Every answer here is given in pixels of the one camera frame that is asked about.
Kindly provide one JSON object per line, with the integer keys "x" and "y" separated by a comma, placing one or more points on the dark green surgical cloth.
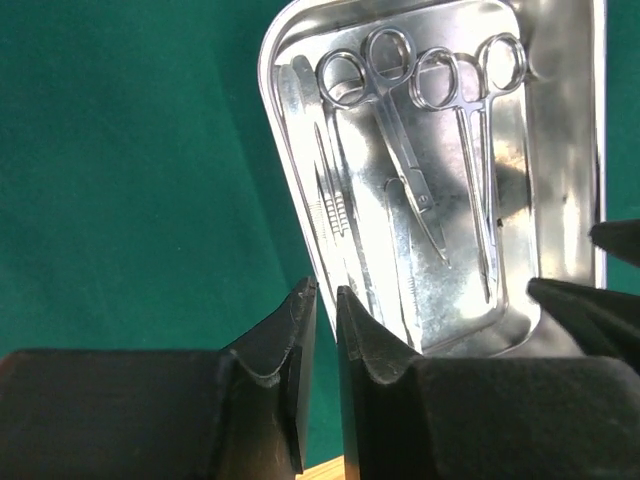
{"x": 144, "y": 205}

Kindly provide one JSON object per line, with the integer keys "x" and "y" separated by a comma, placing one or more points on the steel instrument tray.
{"x": 548, "y": 139}

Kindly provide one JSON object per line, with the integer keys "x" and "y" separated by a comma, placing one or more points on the steel needle holder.
{"x": 475, "y": 128}

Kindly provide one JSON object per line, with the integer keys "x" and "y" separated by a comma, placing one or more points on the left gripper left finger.
{"x": 240, "y": 412}

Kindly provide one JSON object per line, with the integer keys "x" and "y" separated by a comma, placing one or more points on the steel surgical scissors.
{"x": 377, "y": 91}

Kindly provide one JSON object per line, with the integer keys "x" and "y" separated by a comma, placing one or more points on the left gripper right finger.
{"x": 406, "y": 416}

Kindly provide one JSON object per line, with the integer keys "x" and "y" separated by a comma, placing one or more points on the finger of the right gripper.
{"x": 620, "y": 238}
{"x": 603, "y": 322}

